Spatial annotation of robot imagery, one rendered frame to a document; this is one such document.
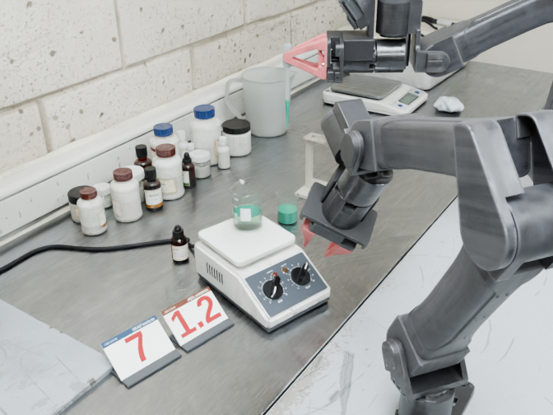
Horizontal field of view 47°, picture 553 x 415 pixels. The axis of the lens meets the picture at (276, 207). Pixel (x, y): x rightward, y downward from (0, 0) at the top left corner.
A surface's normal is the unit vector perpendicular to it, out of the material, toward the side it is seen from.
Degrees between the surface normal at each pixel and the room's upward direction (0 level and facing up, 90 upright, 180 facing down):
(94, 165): 90
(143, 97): 90
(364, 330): 0
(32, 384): 0
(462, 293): 92
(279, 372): 0
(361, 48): 90
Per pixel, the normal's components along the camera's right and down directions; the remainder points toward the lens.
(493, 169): 0.23, -0.29
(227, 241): -0.01, -0.88
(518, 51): -0.55, 0.41
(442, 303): -0.96, 0.13
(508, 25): -0.07, 0.44
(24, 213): 0.83, 0.26
